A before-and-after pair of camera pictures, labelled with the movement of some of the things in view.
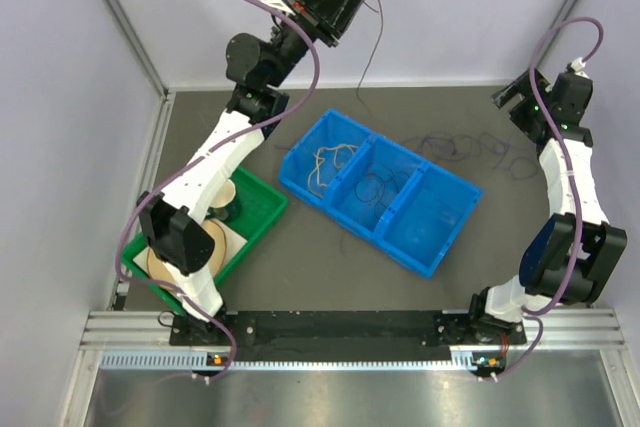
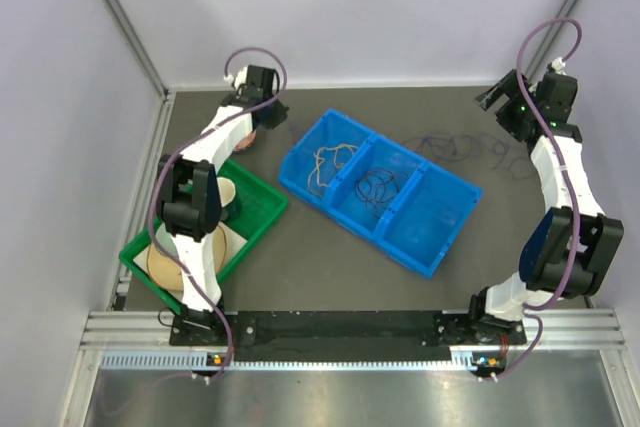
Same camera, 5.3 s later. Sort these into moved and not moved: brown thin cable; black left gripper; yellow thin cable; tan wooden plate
Moved: black left gripper
Not moved: yellow thin cable; brown thin cable; tan wooden plate
